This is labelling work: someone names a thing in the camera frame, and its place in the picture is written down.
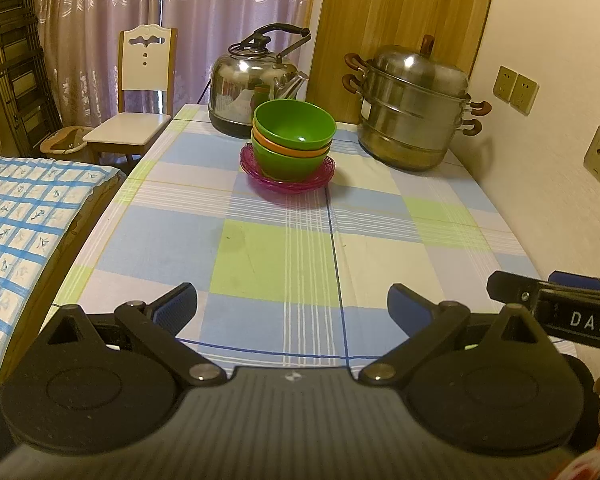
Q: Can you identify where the green plastic bowl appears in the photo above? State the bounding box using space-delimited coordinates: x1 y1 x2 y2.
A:
252 141 332 182
253 99 337 154

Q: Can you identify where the wooden bed frame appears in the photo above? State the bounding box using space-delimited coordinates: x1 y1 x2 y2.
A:
0 175 129 397

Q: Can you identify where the red white cloth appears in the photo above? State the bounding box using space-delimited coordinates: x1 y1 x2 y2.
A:
555 447 600 480

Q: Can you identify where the blue checked blanket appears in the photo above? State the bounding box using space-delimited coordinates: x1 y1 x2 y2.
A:
0 156 127 393

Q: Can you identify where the stainless steel steamer pot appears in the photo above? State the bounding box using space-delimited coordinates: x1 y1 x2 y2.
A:
343 35 494 171

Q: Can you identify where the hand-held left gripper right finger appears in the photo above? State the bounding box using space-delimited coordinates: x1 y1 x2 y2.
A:
357 284 551 389

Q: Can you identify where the black folding rack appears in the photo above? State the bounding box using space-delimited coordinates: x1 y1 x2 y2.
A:
0 0 64 159

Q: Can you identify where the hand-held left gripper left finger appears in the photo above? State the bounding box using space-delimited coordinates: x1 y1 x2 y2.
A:
35 282 228 389

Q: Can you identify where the checked tablecloth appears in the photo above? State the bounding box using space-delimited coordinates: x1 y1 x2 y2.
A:
52 104 577 368

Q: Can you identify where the wooden door panel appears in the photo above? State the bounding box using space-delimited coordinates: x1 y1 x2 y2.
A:
305 0 499 126

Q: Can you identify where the pink transparent plate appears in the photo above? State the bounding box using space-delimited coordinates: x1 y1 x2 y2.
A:
241 152 335 197
240 147 336 192
240 142 336 187

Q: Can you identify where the pink lace curtain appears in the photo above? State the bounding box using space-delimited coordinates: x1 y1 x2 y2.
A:
32 0 327 130

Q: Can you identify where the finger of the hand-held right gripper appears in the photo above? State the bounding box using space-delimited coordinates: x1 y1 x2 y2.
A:
486 270 600 313

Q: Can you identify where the orange plastic bowl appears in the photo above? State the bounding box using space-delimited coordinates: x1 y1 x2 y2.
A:
251 127 333 159

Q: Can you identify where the white wooden chair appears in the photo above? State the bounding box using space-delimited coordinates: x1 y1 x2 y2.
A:
82 24 179 167

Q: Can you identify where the stainless steel kettle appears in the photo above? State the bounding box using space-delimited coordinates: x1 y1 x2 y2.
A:
208 23 312 140

